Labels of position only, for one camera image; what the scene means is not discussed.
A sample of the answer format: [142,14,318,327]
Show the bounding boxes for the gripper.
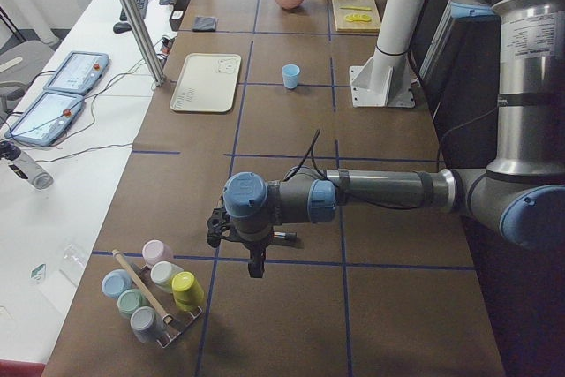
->
[243,235,274,278]

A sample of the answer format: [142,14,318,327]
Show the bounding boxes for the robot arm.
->
[207,0,564,278]

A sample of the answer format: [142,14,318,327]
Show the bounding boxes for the yellow cup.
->
[171,271,205,312]

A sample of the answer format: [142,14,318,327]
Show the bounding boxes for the white cup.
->
[150,260,184,294]

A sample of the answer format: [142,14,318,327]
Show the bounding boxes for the pink cup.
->
[142,239,174,268]

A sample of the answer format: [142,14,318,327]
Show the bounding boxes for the light blue plastic cup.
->
[282,64,301,90]

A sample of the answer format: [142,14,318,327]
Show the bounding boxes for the grey cup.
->
[130,306,166,343]

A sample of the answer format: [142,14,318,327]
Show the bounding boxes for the green cup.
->
[117,289,148,320]

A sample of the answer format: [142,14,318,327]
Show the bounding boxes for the blue cup on rack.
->
[101,269,132,299]

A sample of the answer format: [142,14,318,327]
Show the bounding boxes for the steel muddler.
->
[274,231,298,242]

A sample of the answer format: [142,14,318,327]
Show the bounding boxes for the yellow plastic knife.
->
[340,5,372,11]

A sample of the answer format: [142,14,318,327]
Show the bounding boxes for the wooden cutting board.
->
[332,0,381,33]

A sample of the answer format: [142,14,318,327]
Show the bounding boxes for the lemon slices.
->
[344,13,372,23]

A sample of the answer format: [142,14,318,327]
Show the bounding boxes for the grey folded cloth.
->
[192,16,218,32]

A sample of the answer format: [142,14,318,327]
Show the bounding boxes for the black box with label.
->
[169,0,191,32]

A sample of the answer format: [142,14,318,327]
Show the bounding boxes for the black usb hub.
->
[160,36,174,55]

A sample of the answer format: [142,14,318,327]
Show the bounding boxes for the cream bear tray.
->
[169,53,241,113]

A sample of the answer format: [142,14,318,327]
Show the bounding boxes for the white pillar with base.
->
[350,0,425,108]

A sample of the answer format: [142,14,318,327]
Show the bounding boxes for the black computer mouse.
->
[112,21,132,34]

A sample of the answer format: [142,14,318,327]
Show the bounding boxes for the clear plastic bag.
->
[59,243,88,287]

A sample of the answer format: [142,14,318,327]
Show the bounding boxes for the upper blue teach pendant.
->
[44,51,109,95]

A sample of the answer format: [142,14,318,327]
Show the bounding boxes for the blue teach pendant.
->
[4,90,84,147]
[44,51,109,95]

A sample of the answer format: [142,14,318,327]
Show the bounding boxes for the lower blue teach pendant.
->
[4,90,84,147]

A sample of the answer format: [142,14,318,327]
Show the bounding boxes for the clear water bottle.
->
[1,140,54,190]

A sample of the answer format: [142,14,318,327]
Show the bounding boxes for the grey office chair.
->
[1,41,55,122]

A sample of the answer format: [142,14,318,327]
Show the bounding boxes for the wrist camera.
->
[207,207,230,248]

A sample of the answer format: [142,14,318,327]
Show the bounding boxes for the wire cup rack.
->
[140,267,203,348]

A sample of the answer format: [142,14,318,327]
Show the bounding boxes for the wooden rack handle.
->
[112,249,173,325]

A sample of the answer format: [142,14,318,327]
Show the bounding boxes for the aluminium frame post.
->
[119,0,166,87]

